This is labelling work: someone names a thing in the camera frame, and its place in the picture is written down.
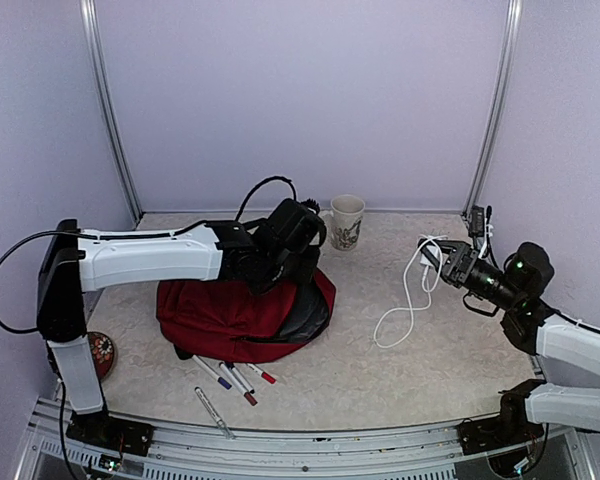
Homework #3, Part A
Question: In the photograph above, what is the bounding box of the front aluminium rail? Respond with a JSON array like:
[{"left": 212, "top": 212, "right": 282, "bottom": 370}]
[{"left": 8, "top": 398, "right": 597, "bottom": 479}]

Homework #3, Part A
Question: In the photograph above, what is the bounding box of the dark blue cap marker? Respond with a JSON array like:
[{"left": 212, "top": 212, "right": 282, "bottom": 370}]
[{"left": 226, "top": 362, "right": 255, "bottom": 394}]

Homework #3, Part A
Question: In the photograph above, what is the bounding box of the red cap marker short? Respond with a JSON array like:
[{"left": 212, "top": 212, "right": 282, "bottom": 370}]
[{"left": 219, "top": 362, "right": 258, "bottom": 406}]

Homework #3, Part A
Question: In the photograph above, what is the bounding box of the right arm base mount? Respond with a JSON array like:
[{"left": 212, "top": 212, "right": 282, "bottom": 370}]
[{"left": 457, "top": 416, "right": 545, "bottom": 455}]

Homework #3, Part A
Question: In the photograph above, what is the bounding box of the red floral lacquer dish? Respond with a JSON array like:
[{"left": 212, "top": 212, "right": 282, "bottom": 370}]
[{"left": 88, "top": 331, "right": 117, "bottom": 380}]

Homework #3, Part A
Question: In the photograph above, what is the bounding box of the aluminium frame post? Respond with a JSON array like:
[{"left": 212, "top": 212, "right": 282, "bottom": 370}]
[
  {"left": 79, "top": 0, "right": 144, "bottom": 224},
  {"left": 462, "top": 0, "right": 524, "bottom": 219}
]

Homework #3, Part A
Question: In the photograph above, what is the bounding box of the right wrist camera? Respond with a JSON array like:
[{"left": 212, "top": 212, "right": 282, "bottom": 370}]
[{"left": 468, "top": 205, "right": 493, "bottom": 254}]

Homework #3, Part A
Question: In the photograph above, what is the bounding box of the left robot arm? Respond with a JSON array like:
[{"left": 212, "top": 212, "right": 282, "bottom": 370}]
[{"left": 36, "top": 198, "right": 327, "bottom": 445}]

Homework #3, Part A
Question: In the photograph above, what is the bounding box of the white charger with cable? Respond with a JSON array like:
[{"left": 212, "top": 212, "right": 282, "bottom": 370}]
[{"left": 372, "top": 234, "right": 449, "bottom": 350}]

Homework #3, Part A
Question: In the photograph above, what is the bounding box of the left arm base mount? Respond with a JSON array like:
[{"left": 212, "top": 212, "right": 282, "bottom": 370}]
[{"left": 66, "top": 417, "right": 154, "bottom": 457}]

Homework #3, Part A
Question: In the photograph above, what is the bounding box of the clear silver pen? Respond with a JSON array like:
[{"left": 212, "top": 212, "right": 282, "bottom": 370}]
[{"left": 194, "top": 386, "right": 235, "bottom": 440}]

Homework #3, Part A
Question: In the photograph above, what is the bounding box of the red cap marker long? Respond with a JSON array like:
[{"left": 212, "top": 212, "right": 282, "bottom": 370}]
[{"left": 246, "top": 363, "right": 277, "bottom": 384}]

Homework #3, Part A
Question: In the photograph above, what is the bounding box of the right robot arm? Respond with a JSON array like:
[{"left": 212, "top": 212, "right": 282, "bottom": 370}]
[{"left": 418, "top": 239, "right": 600, "bottom": 444}]

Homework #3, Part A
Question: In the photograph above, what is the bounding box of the red backpack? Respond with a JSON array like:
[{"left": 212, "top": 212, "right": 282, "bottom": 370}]
[{"left": 156, "top": 246, "right": 336, "bottom": 364}]

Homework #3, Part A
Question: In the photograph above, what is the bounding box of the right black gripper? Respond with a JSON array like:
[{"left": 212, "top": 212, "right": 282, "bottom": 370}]
[{"left": 419, "top": 238, "right": 524, "bottom": 311}]

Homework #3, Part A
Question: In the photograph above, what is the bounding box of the left aluminium frame post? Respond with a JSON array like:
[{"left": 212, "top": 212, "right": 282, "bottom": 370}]
[{"left": 79, "top": 0, "right": 144, "bottom": 224}]

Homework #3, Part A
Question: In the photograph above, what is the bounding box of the right aluminium frame post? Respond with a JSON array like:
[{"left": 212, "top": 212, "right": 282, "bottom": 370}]
[{"left": 462, "top": 0, "right": 524, "bottom": 219}]

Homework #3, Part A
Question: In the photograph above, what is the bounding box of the white patterned ceramic mug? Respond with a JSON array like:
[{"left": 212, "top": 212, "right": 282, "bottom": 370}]
[{"left": 320, "top": 194, "right": 365, "bottom": 251}]

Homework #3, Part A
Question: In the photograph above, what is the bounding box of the blue cap white marker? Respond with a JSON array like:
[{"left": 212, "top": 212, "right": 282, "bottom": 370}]
[{"left": 192, "top": 355, "right": 232, "bottom": 390}]

